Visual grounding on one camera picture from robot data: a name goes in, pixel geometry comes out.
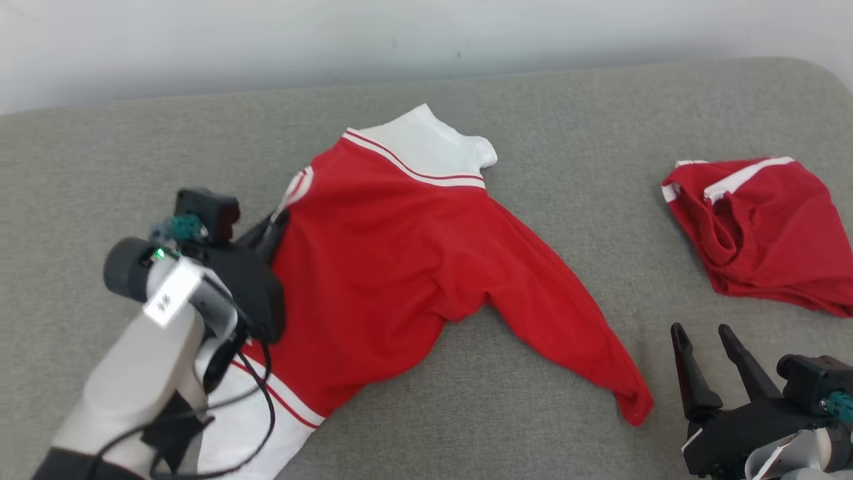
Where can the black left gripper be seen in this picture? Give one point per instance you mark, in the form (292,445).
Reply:
(256,293)

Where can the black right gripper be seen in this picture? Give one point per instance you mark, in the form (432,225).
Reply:
(733,433)

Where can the red Bulls jersey white sleeves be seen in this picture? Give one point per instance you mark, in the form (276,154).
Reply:
(386,266)

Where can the red shorts white stripe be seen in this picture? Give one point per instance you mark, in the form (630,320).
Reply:
(773,233)

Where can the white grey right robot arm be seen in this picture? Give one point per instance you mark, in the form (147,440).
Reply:
(800,463)

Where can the white paper label on arm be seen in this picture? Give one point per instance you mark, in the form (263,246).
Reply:
(170,296)

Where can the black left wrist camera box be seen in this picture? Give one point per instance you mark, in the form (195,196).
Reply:
(210,210)

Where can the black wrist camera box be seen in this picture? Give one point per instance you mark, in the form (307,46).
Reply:
(210,210)
(810,380)

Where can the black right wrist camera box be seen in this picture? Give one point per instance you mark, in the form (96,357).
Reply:
(810,380)

